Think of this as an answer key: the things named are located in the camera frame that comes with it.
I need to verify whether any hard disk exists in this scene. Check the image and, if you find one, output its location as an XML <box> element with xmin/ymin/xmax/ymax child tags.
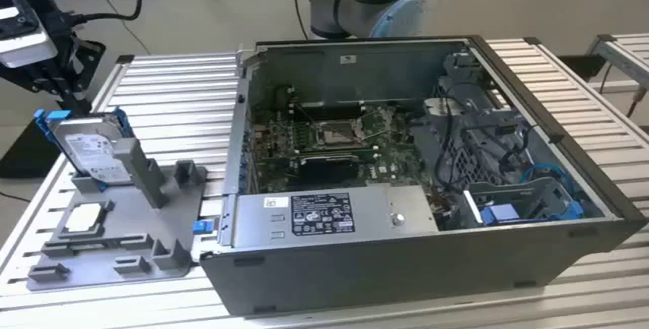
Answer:
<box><xmin>34</xmin><ymin>106</ymin><xmax>134</xmax><ymax>185</ymax></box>

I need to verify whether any blue empty disk carrier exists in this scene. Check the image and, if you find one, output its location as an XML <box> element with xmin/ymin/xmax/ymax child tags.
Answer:
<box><xmin>479</xmin><ymin>205</ymin><xmax>521</xmax><ymax>227</ymax></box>

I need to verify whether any grey disk bay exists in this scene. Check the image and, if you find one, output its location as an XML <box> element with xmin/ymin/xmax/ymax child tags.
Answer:
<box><xmin>464</xmin><ymin>176</ymin><xmax>608</xmax><ymax>227</ymax></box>

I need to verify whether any black mat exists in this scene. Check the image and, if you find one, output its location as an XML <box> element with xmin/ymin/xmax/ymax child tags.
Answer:
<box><xmin>0</xmin><ymin>114</ymin><xmax>67</xmax><ymax>180</ymax></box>

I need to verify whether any silver CPU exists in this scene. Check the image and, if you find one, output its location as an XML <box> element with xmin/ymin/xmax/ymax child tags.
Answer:
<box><xmin>63</xmin><ymin>203</ymin><xmax>114</xmax><ymax>233</ymax></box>

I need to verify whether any grey parts rack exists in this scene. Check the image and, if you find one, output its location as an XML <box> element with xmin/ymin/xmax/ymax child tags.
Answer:
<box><xmin>26</xmin><ymin>138</ymin><xmax>209</xmax><ymax>292</ymax></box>

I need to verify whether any CPU socket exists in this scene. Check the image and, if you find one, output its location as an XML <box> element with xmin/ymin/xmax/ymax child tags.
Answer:
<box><xmin>314</xmin><ymin>118</ymin><xmax>365</xmax><ymax>147</ymax></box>

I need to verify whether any black heat sink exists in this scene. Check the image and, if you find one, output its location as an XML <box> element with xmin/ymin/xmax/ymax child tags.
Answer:
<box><xmin>298</xmin><ymin>153</ymin><xmax>362</xmax><ymax>189</ymax></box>

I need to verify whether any metal socket cover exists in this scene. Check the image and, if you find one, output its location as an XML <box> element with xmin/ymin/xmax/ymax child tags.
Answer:
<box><xmin>357</xmin><ymin>110</ymin><xmax>397</xmax><ymax>136</ymax></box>

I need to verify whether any green motherboard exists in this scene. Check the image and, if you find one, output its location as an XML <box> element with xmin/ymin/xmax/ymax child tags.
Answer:
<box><xmin>248</xmin><ymin>85</ymin><xmax>443</xmax><ymax>193</ymax></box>

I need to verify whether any silver power supply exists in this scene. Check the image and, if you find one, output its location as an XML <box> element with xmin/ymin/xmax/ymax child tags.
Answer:
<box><xmin>230</xmin><ymin>185</ymin><xmax>441</xmax><ymax>248</ymax></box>

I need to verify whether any grey drive cage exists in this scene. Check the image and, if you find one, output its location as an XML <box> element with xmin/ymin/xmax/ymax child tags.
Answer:
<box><xmin>413</xmin><ymin>53</ymin><xmax>559</xmax><ymax>189</ymax></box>

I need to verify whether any black PC case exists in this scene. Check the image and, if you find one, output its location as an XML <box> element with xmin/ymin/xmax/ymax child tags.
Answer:
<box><xmin>201</xmin><ymin>34</ymin><xmax>649</xmax><ymax>317</ymax></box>

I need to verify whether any metal slat side table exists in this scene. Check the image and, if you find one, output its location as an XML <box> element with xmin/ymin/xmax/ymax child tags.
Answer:
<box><xmin>588</xmin><ymin>34</ymin><xmax>649</xmax><ymax>90</ymax></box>

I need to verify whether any white camera box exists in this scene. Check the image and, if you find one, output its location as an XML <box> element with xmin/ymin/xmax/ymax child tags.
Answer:
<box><xmin>0</xmin><ymin>5</ymin><xmax>61</xmax><ymax>68</ymax></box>

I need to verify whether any long black wire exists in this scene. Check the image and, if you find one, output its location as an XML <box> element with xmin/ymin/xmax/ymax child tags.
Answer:
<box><xmin>435</xmin><ymin>81</ymin><xmax>476</xmax><ymax>193</ymax></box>

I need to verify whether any short black wire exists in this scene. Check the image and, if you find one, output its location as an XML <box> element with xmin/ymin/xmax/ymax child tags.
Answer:
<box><xmin>500</xmin><ymin>125</ymin><xmax>533</xmax><ymax>172</ymax></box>

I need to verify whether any blue wire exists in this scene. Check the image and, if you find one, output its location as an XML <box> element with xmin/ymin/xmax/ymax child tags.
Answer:
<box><xmin>521</xmin><ymin>161</ymin><xmax>559</xmax><ymax>193</ymax></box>

